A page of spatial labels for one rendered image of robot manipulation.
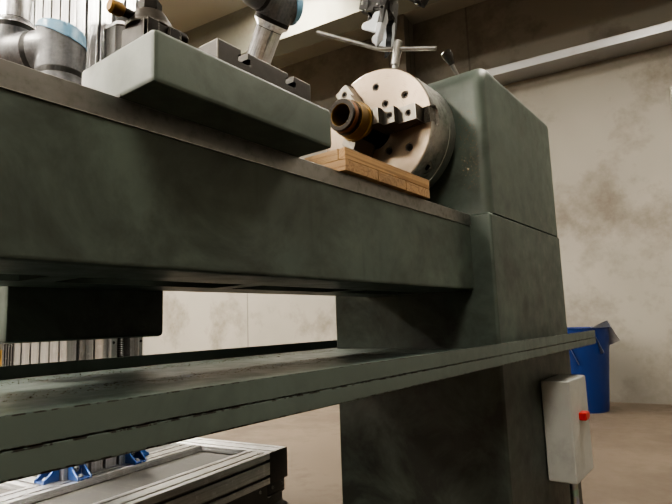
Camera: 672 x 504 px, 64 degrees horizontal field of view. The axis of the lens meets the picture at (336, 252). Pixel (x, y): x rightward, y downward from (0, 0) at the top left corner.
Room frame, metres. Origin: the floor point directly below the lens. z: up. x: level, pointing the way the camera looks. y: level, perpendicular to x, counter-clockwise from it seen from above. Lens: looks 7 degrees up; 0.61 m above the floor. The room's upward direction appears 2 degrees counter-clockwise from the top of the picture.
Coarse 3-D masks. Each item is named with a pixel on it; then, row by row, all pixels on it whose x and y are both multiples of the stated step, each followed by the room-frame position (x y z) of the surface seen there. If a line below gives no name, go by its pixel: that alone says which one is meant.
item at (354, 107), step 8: (336, 104) 1.17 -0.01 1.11; (344, 104) 1.17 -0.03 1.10; (352, 104) 1.15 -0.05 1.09; (360, 104) 1.17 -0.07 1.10; (336, 112) 1.20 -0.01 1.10; (344, 112) 1.21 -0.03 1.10; (352, 112) 1.15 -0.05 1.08; (360, 112) 1.17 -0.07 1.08; (368, 112) 1.19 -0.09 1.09; (336, 120) 1.20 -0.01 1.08; (344, 120) 1.23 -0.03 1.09; (352, 120) 1.15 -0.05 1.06; (360, 120) 1.17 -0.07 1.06; (368, 120) 1.19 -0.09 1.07; (336, 128) 1.17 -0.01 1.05; (344, 128) 1.16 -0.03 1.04; (352, 128) 1.17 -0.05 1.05; (360, 128) 1.18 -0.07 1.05; (368, 128) 1.19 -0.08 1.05; (344, 136) 1.20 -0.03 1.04; (352, 136) 1.20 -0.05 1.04; (360, 136) 1.21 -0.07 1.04
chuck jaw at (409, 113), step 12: (396, 108) 1.19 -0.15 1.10; (408, 108) 1.18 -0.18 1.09; (420, 108) 1.19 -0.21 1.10; (432, 108) 1.21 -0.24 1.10; (384, 120) 1.20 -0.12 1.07; (396, 120) 1.19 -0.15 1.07; (408, 120) 1.18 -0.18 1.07; (420, 120) 1.18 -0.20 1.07; (432, 120) 1.20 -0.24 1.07; (384, 132) 1.25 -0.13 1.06
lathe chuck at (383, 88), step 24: (384, 72) 1.26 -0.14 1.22; (360, 96) 1.31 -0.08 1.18; (384, 96) 1.26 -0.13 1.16; (408, 96) 1.22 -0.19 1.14; (432, 96) 1.21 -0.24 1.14; (336, 144) 1.36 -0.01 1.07; (384, 144) 1.27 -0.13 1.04; (408, 144) 1.23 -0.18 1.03; (432, 144) 1.21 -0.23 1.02; (408, 168) 1.23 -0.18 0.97; (432, 168) 1.26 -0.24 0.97
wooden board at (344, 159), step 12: (312, 156) 0.91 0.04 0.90; (324, 156) 0.90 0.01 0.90; (336, 156) 0.88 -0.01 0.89; (348, 156) 0.88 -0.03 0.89; (360, 156) 0.91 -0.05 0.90; (336, 168) 0.88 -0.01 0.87; (348, 168) 0.88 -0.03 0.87; (360, 168) 0.90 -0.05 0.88; (372, 168) 0.94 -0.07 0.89; (384, 168) 0.97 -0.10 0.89; (396, 168) 1.00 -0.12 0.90; (372, 180) 0.94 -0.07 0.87; (384, 180) 0.97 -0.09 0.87; (396, 180) 1.00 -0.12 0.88; (408, 180) 1.04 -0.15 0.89; (420, 180) 1.08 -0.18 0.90; (408, 192) 1.05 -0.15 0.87; (420, 192) 1.08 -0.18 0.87
